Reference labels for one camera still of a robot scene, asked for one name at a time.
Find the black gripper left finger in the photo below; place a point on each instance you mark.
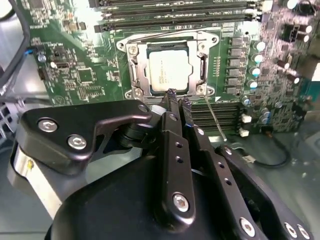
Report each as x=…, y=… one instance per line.
x=62, y=122

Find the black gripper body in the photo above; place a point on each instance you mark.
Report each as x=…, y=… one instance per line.
x=112, y=205

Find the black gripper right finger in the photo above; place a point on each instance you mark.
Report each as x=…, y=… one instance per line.
x=215, y=171

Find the metal socket cover frame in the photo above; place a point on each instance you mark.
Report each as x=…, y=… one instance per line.
x=141, y=53

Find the silver CPU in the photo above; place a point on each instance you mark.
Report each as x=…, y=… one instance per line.
x=170, y=70

